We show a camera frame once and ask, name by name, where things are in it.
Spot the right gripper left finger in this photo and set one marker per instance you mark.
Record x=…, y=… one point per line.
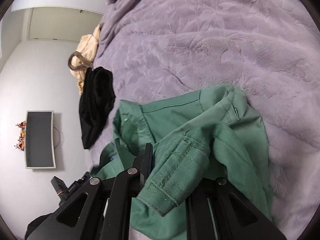
x=99, y=209

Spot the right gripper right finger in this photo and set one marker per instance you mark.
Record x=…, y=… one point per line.
x=218, y=210

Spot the green garment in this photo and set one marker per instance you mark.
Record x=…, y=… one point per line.
x=208, y=133

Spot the orange flower decoration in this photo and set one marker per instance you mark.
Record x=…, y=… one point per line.
x=21, y=139

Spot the black garment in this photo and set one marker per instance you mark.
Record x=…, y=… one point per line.
x=96, y=103

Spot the purple plush blanket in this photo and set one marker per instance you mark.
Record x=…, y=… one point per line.
x=158, y=49

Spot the grey wall-mounted monitor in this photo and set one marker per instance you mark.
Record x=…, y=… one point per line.
x=38, y=142

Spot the beige bag with strap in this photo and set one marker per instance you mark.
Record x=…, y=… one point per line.
x=82, y=59

